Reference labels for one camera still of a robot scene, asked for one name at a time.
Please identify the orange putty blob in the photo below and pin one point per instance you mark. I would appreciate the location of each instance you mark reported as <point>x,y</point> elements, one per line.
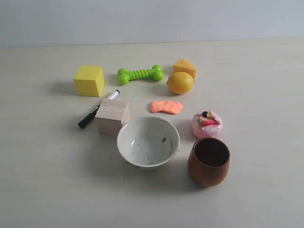
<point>170,107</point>

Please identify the white ceramic bowl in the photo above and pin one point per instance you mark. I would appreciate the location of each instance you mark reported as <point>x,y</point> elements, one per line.
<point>148,142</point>

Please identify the light wooden block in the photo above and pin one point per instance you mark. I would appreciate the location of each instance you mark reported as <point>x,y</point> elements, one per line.
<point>111,116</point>

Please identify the green rubber bone toy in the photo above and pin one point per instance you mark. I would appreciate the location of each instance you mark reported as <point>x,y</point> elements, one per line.
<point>155,73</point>

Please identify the yellow lemon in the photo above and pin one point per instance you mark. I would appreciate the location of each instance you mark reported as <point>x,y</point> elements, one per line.
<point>180,82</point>

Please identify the pink strawberry cake toy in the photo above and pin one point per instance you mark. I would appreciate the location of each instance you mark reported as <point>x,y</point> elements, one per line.
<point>206,124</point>

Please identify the orange cheese wedge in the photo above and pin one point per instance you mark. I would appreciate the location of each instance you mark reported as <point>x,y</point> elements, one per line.
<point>184,65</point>

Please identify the black and white marker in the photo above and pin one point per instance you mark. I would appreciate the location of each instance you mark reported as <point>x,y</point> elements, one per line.
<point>85,121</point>

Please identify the yellow foam cube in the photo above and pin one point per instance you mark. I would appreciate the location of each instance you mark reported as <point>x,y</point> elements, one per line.
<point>89,81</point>

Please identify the brown wooden cup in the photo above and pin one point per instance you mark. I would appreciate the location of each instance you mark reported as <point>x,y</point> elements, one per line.
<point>208,162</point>

